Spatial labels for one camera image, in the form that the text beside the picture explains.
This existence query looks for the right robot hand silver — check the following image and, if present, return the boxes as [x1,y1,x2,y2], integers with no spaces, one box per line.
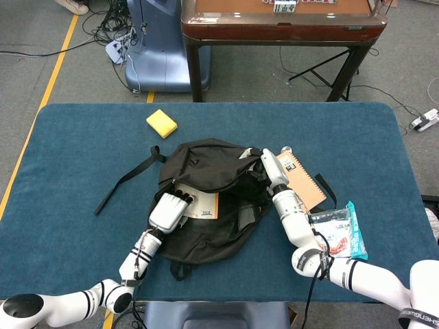
[238,147,290,188]

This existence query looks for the left robot hand silver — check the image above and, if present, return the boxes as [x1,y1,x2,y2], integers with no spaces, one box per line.
[147,190,197,234]

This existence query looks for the white booklet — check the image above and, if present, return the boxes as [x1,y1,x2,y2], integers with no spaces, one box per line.
[173,183,220,220]

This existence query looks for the black backpack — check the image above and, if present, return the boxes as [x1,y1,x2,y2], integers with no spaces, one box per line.
[94,138,339,282]

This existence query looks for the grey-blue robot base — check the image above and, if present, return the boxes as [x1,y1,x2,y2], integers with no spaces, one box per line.
[142,301,292,329]

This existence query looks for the kraft spiral notebook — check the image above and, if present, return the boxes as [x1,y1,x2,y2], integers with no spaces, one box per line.
[276,151,327,212]

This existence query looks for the yellow sponge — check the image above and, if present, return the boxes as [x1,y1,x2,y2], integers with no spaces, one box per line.
[145,108,178,139]

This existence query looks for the teal plastic snack package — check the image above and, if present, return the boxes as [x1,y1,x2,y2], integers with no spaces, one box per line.
[308,200,369,260]

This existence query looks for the blue table mat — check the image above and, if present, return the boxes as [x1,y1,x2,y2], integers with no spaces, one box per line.
[0,101,439,304]

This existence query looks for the brown mahjong table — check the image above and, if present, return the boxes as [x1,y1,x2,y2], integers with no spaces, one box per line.
[180,0,388,103]

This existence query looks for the mahjong tiles row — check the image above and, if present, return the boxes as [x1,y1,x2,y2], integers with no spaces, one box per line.
[262,0,339,14]

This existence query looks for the pink white shoe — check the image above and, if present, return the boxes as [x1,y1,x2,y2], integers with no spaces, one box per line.
[425,207,439,243]

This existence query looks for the blue machine base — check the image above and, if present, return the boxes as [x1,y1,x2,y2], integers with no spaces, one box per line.
[124,0,212,93]

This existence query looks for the white power strip with plugs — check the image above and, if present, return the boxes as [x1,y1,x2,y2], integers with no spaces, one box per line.
[104,32,138,64]

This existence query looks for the beige shoe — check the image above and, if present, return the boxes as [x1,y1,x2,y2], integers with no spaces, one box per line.
[54,0,89,16]

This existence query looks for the black floor cables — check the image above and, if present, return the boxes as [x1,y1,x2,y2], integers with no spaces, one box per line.
[112,301,147,329]

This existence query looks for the tangled black cable bundle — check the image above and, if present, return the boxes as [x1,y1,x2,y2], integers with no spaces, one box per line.
[82,0,139,45]

